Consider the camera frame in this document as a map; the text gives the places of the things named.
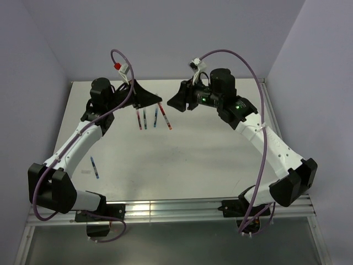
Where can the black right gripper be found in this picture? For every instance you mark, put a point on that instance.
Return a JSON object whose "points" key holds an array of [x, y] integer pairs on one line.
{"points": [[185, 94]]}

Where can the small clear plastic piece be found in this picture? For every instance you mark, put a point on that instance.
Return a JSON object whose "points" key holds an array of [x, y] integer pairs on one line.
{"points": [[86, 171]]}

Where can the red capped pen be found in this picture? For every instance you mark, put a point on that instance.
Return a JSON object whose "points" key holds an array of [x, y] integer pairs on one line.
{"points": [[164, 116]]}

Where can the magenta pen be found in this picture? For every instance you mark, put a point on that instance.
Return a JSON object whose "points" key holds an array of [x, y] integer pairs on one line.
{"points": [[139, 119]]}

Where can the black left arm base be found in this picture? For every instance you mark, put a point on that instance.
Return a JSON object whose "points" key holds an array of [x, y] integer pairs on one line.
{"points": [[102, 215]]}

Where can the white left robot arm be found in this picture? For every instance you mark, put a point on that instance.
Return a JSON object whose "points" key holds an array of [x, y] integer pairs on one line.
{"points": [[50, 184]]}

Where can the green capped pen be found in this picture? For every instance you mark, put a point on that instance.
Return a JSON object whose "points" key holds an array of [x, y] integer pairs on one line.
{"points": [[145, 118]]}

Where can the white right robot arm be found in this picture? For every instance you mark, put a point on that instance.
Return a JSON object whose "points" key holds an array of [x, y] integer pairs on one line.
{"points": [[294, 174]]}

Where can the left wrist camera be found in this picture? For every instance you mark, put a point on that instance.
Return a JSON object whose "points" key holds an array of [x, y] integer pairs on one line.
{"points": [[123, 70]]}

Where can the light blue pen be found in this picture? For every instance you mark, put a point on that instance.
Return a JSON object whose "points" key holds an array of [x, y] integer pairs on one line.
{"points": [[155, 116]]}

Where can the aluminium front rail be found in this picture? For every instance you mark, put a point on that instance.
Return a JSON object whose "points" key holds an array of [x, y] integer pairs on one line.
{"points": [[175, 210]]}

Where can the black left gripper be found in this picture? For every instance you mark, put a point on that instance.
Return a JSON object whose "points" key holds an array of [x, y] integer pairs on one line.
{"points": [[140, 97]]}

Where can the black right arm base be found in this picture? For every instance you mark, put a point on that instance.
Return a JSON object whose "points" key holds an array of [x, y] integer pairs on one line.
{"points": [[237, 209]]}

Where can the aluminium side rail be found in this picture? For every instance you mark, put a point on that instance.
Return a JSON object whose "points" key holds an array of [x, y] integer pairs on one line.
{"points": [[273, 118]]}

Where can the dark blue capped pen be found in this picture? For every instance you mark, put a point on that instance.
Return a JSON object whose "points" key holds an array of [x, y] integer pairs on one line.
{"points": [[94, 167]]}

